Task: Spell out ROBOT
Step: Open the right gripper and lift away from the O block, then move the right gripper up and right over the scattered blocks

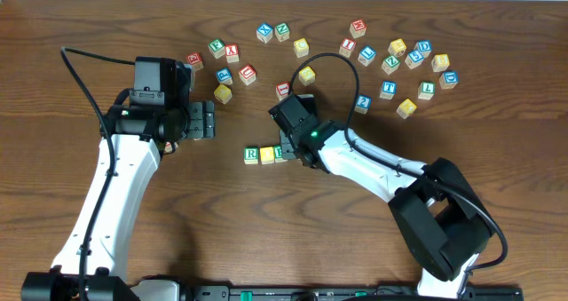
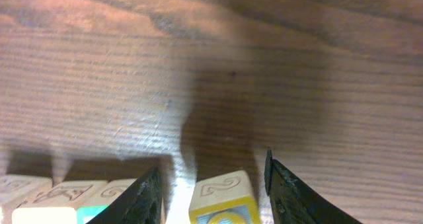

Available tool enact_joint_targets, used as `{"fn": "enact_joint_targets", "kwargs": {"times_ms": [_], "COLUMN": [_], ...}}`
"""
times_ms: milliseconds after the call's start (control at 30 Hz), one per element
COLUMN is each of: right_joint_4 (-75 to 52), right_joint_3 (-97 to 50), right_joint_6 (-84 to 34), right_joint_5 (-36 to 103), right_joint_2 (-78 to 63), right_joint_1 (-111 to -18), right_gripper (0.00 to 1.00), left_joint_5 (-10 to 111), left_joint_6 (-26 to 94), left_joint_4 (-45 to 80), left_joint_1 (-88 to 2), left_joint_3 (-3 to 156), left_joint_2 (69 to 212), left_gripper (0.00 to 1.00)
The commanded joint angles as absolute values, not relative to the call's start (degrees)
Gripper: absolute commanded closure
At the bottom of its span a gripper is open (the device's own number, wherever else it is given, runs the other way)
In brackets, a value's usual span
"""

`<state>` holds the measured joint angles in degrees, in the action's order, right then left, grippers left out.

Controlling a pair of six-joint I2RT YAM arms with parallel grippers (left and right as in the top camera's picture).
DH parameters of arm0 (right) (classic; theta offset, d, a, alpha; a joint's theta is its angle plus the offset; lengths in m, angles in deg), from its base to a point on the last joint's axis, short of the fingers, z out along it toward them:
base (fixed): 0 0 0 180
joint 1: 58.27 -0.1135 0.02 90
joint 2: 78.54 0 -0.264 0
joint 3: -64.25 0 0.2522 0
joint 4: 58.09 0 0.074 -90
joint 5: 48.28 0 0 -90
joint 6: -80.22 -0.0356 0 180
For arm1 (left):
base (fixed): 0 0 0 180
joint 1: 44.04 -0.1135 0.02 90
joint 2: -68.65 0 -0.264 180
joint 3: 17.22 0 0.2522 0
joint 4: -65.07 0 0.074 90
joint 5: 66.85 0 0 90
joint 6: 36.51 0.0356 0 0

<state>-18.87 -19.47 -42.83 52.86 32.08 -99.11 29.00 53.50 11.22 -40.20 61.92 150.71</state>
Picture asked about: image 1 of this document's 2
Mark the blue T block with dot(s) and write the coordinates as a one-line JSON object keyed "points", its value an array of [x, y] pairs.
{"points": [[388, 90]]}

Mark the blue 5 block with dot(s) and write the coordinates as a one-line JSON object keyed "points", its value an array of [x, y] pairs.
{"points": [[414, 59]]}

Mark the green B block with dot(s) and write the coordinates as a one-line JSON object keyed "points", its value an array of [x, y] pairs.
{"points": [[278, 156]]}

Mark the blue X block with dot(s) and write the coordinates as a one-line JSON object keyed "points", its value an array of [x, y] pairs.
{"points": [[264, 33]]}

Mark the green F block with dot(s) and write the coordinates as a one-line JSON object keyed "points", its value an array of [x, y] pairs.
{"points": [[217, 48]]}

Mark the red i block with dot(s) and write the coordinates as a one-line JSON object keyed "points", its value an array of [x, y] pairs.
{"points": [[347, 47], [282, 90]]}

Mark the red block upper left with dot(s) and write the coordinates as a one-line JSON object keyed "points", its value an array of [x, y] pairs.
{"points": [[195, 61]]}

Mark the blue D block right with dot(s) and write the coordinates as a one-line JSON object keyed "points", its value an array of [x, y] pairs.
{"points": [[448, 80]]}

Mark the blue 2 block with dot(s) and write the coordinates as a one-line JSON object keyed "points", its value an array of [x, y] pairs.
{"points": [[363, 103]]}

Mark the blue d block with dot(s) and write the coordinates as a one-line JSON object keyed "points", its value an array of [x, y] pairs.
{"points": [[448, 80], [423, 47]]}

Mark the green L block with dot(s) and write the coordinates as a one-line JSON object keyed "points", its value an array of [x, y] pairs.
{"points": [[426, 90]]}

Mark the red Y block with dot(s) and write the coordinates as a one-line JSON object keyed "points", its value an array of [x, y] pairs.
{"points": [[232, 53]]}

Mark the green N block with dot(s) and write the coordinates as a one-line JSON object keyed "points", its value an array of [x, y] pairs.
{"points": [[282, 32]]}

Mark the blue L block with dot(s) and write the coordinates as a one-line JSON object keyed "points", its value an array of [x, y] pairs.
{"points": [[366, 55]]}

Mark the red U block upper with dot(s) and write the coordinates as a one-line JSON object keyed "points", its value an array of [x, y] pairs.
{"points": [[247, 74]]}

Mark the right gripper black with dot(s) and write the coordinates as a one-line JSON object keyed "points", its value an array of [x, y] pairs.
{"points": [[287, 146]]}

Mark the red u block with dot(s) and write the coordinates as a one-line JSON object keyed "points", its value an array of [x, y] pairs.
{"points": [[247, 74], [170, 147]]}

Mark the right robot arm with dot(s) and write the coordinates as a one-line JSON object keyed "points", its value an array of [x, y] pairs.
{"points": [[443, 223]]}

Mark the blue D block upper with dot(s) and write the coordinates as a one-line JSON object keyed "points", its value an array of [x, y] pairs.
{"points": [[423, 47]]}

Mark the yellow 8 block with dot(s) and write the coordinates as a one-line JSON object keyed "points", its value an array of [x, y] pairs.
{"points": [[440, 63]]}

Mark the red I block centre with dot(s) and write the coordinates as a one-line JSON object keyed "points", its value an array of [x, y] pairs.
{"points": [[282, 90]]}

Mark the green Z block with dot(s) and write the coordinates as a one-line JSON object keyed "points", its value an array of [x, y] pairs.
{"points": [[390, 64]]}

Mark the red U block lower left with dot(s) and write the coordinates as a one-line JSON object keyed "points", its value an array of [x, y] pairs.
{"points": [[170, 147]]}

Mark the blue P block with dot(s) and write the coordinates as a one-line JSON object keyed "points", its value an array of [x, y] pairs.
{"points": [[224, 76]]}

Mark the green R block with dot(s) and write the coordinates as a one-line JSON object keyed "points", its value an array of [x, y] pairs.
{"points": [[251, 155]]}

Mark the red H block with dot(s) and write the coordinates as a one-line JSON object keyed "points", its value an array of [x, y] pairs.
{"points": [[358, 28]]}

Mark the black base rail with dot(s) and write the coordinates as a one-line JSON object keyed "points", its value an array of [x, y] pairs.
{"points": [[355, 294]]}

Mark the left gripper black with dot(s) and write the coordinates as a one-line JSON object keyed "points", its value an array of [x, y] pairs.
{"points": [[201, 120]]}

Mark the red I block right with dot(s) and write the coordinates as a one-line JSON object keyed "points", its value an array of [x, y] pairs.
{"points": [[347, 47]]}

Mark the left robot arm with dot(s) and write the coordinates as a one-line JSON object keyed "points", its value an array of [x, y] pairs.
{"points": [[145, 122]]}

